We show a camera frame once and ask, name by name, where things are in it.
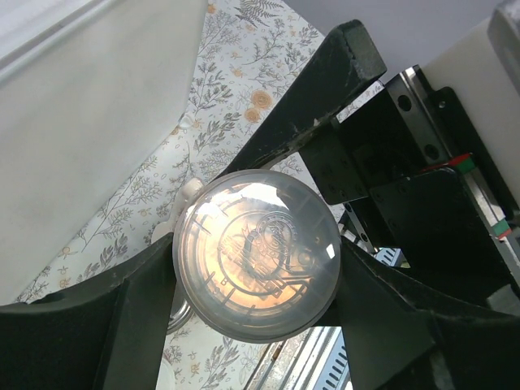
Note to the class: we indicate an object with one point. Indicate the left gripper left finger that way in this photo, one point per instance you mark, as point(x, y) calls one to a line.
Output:
point(107, 332)

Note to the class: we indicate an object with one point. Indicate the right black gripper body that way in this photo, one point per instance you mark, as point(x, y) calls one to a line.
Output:
point(412, 173)

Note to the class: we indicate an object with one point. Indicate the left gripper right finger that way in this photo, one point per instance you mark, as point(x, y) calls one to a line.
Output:
point(402, 334)

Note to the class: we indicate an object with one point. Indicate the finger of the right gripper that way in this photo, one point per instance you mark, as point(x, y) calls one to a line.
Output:
point(343, 67)

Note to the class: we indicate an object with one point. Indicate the tall can clear lid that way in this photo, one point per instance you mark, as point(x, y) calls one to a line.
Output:
point(256, 254)

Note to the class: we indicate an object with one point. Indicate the blue can left pull-tab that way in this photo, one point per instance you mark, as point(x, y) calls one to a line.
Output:
point(181, 313)

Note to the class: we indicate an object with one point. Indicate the short can white lid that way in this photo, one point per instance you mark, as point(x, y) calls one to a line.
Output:
point(166, 377)

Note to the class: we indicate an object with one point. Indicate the white plastic storage cabinet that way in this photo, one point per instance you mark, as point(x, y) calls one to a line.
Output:
point(88, 91)

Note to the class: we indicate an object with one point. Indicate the aluminium front rail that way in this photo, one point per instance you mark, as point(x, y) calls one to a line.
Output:
point(314, 359)

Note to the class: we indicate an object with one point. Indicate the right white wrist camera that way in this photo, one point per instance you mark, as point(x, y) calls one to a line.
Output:
point(474, 71)

